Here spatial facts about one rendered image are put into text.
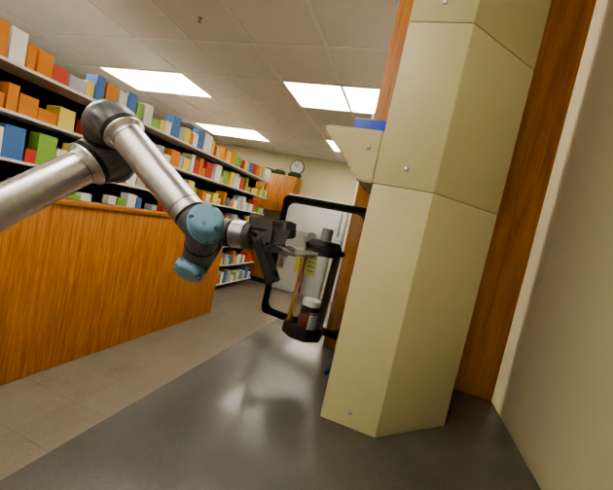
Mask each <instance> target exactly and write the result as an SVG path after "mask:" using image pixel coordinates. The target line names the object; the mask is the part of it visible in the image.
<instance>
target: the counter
mask: <svg viewBox="0 0 613 490"><path fill-rule="evenodd" d="M283 322H284V321H283V320H281V319H276V320H274V321H273V322H271V323H269V324H267V325H266V326H264V327H262V328H261V329H259V330H257V331H255V332H253V333H251V334H250V335H248V336H246V337H245V338H244V339H242V340H240V341H239V342H237V343H235V344H233V345H232V346H230V347H228V348H227V349H225V350H223V351H221V352H220V353H218V354H216V355H215V356H213V357H211V358H210V359H208V360H206V361H204V362H203V363H201V364H199V365H198V366H196V367H193V368H192V369H190V370H188V371H187V372H185V373H183V374H181V375H180V376H178V377H176V378H175V379H173V380H171V381H169V382H168V383H166V384H164V385H163V386H161V387H160V388H158V389H157V390H155V391H153V392H152V393H150V394H148V395H147V396H145V397H143V398H141V399H140V400H138V401H136V402H134V403H132V404H130V405H129V406H127V407H125V408H124V409H122V410H120V411H118V412H117V413H115V414H113V415H112V416H110V417H108V418H106V419H105V420H103V421H101V422H100V423H98V424H96V425H94V426H93V427H91V428H89V429H88V430H86V431H84V432H83V433H81V434H79V435H77V436H76V437H73V438H72V439H70V440H68V441H66V442H65V443H63V444H62V445H61V446H59V447H57V448H55V449H54V450H52V451H50V452H49V453H47V454H45V455H43V456H42V457H40V458H38V459H37V460H35V461H33V462H31V463H30V464H28V465H26V466H25V467H23V468H21V469H20V470H18V471H16V472H14V473H12V474H10V475H9V476H7V477H5V478H3V479H2V480H0V490H541V489H540V487H539V485H538V484H537V482H536V480H535V478H534V476H533V475H532V473H531V471H530V469H529V467H528V466H527V464H526V462H525V460H524V459H523V456H522V454H521V452H520V451H519V449H518V447H517V446H516V444H515V443H514V441H513V439H512V437H511V436H510V434H509V432H508V430H507V428H506V427H505V425H504V423H503V421H502V420H501V418H500V416H499V414H498V412H497V411H496V409H495V407H494V405H493V403H492V402H491V401H489V400H486V399H483V398H480V397H477V396H474V395H471V394H468V393H465V392H462V391H459V390H456V389H453V391H452V395H451V401H450V405H449V409H448V413H447V417H446V421H445V425H444V426H441V427H435V428H429V429H424V430H418V431H412V432H406V433H402V434H396V435H390V436H384V437H371V436H368V435H366V434H363V433H361V432H358V431H356V430H353V429H351V428H348V427H347V426H344V425H341V424H339V423H336V422H334V421H331V420H329V419H326V418H324V417H321V416H320V413H321V409H322V405H323V401H324V397H325V392H326V388H327V383H328V379H329V375H330V372H329V373H328V374H327V375H325V374H324V371H325V370H326V369H327V368H328V367H329V366H330V365H331V364H332V362H333V358H334V353H335V349H332V348H329V347H325V346H323V341H324V337H325V335H322V337H321V339H320V340H319V342H317V343H316V342H301V341H299V340H297V339H294V338H291V337H289V336H288V335H287V334H286V333H285V332H283V331H282V326H283Z"/></svg>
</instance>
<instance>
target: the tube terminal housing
mask: <svg viewBox="0 0 613 490"><path fill-rule="evenodd" d="M532 75H533V70H532V69H531V68H530V67H528V66H527V65H526V64H524V63H523V62H522V61H521V60H519V59H518V58H517V57H516V56H514V55H513V54H512V53H511V52H509V51H508V50H506V49H505V48H504V47H503V46H501V45H500V44H499V43H498V42H496V41H495V40H494V39H493V38H491V37H490V36H489V35H487V34H486V33H485V32H484V31H483V30H482V29H481V28H480V27H478V26H477V25H476V24H475V23H443V22H410V23H409V27H408V31H407V35H406V40H405V44H404V48H403V52H402V56H401V61H400V65H399V70H398V74H397V79H396V83H395V87H394V91H393V95H392V100H391V104H390V109H389V113H388V117H387V122H386V126H385V131H384V134H383V139H382V143H381V147H380V152H379V160H378V164H377V169H376V173H375V177H374V183H373V185H372V189H371V194H370V198H369V203H368V207H367V211H366V216H365V220H364V225H363V228H362V233H361V237H360V241H359V246H358V250H357V255H356V259H355V264H354V267H353V271H352V276H351V280H350V285H349V289H348V293H347V298H346V302H345V307H344V311H343V318H342V322H341V327H340V331H339V336H338V340H337V345H336V349H335V353H334V358H333V362H332V366H331V370H330V375H329V379H328V383H327V388H326V392H325V397H324V401H323V405H322V409H321V413H320V416H321V417H324V418H326V419H329V420H331V421H334V422H336V423H339V424H341V425H344V426H347V427H348V428H351V429H353V430H356V431H358V432H361V433H363V434H366V435H368V436H371V437H373V438H379V437H384V436H390V435H396V434H402V433H406V432H412V431H418V430H424V429H429V428H435V427H441V426H444V425H445V421H446V417H447V413H448V409H449V405H450V401H451V395H452V391H453V387H454V383H455V379H456V376H457V372H458V368H459V364H460V360H461V356H462V352H463V348H464V344H465V340H466V336H467V333H468V329H469V325H470V322H471V318H472V314H473V310H474V306H475V302H476V298H477V294H478V291H479V287H480V283H481V279H482V275H483V271H484V267H485V263H486V259H487V252H488V249H489V245H490V241H491V238H492V234H493V230H494V226H495V222H496V218H497V213H498V210H499V206H500V202H501V198H502V194H503V191H504V187H505V183H506V179H507V175H508V171H509V167H510V163H511V159H512V155H513V152H514V148H515V144H516V140H517V137H518V133H519V129H520V125H521V121H522V117H523V110H524V106H525V102H526V99H527V95H528V91H529V87H530V83H531V79H532Z"/></svg>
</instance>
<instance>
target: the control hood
mask: <svg viewBox="0 0 613 490"><path fill-rule="evenodd" d="M326 128H327V129H326V130H327V132H328V134H329V135H330V137H331V138H332V140H333V141H334V143H335V144H336V146H337V147H338V149H339V150H340V152H341V153H342V155H343V157H344V158H345V160H346V161H347V163H348V164H349V166H350V167H351V169H352V170H353V172H354V173H355V175H356V176H357V178H358V179H359V181H360V182H361V184H362V185H363V187H364V188H365V190H366V191H367V193H368V194H371V189H372V185H373V183H374V177H375V173H376V169H377V164H378V160H379V152H380V147H381V143H382V139H383V134H384V132H383V131H382V130H374V129H366V128H357V127H349V126H340V125H332V124H328V125H326Z"/></svg>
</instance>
